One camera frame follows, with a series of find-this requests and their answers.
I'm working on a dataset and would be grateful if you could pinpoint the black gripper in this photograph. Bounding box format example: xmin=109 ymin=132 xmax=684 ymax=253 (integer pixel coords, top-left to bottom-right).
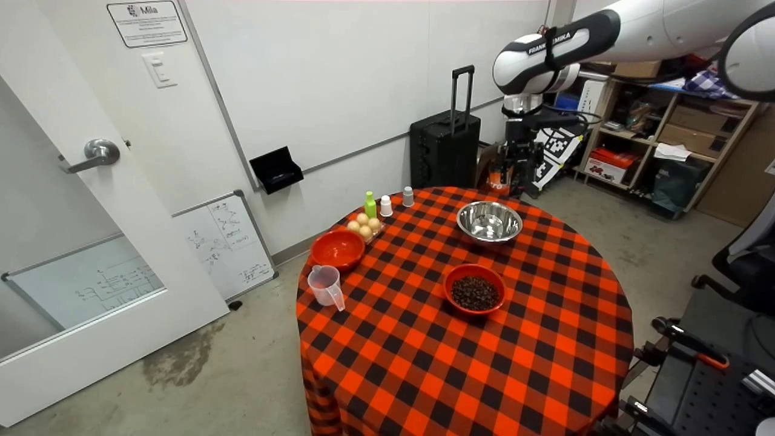
xmin=500 ymin=112 xmax=590 ymax=195

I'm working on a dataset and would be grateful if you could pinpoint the silver metal bowl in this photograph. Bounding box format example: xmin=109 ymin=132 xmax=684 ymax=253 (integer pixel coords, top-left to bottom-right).
xmin=456 ymin=202 xmax=523 ymax=244

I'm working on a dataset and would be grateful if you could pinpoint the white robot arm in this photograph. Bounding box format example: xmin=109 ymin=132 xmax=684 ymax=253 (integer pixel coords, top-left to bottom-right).
xmin=492 ymin=0 xmax=775 ymax=197

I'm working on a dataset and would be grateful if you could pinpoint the red bowl with contents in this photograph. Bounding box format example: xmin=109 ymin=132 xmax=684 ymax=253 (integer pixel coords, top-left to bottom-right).
xmin=442 ymin=265 xmax=506 ymax=316

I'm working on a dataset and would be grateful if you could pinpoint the empty red bowl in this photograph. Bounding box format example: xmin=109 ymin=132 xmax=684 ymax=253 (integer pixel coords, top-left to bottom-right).
xmin=309 ymin=229 xmax=366 ymax=271

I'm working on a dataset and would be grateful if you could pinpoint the calibration marker board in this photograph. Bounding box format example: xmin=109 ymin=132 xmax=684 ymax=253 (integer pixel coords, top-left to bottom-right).
xmin=533 ymin=129 xmax=584 ymax=191

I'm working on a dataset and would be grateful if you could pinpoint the black suitcase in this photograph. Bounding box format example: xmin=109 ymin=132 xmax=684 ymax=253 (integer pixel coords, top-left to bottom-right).
xmin=410 ymin=98 xmax=481 ymax=189

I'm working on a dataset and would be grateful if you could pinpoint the small grey-capped bottle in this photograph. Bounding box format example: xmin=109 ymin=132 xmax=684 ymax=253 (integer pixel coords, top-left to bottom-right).
xmin=402 ymin=186 xmax=413 ymax=208

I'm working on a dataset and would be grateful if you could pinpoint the wooden shelf unit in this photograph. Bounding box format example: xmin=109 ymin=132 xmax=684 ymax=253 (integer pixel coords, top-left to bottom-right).
xmin=577 ymin=61 xmax=759 ymax=218

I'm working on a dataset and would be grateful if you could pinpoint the small white bottle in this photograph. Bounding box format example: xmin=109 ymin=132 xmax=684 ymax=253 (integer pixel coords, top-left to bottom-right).
xmin=379 ymin=195 xmax=395 ymax=218

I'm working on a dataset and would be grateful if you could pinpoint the green bottle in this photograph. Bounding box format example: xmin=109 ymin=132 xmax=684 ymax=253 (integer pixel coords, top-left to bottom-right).
xmin=362 ymin=191 xmax=378 ymax=218

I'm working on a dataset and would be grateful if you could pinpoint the orange black checkered tablecloth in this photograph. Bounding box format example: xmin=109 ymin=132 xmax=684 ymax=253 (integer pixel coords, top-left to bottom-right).
xmin=296 ymin=186 xmax=631 ymax=436

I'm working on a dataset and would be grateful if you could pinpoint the clear measuring cup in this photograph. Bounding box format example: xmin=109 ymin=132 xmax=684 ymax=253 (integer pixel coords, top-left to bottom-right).
xmin=308 ymin=265 xmax=345 ymax=313

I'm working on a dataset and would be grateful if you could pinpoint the orange black clamp left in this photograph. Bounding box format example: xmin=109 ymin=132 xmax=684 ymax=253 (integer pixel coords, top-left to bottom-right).
xmin=650 ymin=318 xmax=730 ymax=374

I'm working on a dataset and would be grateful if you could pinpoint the black office chair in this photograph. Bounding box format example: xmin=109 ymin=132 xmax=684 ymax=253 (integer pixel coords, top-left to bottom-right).
xmin=689 ymin=195 xmax=775 ymax=318

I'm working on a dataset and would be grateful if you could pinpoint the small whiteboard leaning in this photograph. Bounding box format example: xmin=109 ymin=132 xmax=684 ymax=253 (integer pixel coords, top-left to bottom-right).
xmin=175 ymin=191 xmax=275 ymax=301

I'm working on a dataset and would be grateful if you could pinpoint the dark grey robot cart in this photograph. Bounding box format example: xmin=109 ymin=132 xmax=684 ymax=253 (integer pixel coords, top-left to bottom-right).
xmin=592 ymin=292 xmax=775 ymax=436

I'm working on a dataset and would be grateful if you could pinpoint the white door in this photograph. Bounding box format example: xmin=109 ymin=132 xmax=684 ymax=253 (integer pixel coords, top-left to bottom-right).
xmin=0 ymin=0 xmax=225 ymax=427

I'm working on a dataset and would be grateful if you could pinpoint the black wall holder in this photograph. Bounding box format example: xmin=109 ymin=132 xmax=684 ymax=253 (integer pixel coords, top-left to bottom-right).
xmin=248 ymin=149 xmax=303 ymax=195

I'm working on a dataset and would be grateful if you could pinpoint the light switch plate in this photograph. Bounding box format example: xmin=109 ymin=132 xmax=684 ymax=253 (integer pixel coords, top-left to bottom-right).
xmin=143 ymin=53 xmax=176 ymax=91

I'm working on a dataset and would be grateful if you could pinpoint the white wall sign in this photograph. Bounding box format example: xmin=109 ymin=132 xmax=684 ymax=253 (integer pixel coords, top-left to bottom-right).
xmin=106 ymin=0 xmax=187 ymax=49

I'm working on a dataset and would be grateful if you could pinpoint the silver door handle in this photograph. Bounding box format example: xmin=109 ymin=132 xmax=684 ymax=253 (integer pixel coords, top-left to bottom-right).
xmin=60 ymin=139 xmax=121 ymax=174

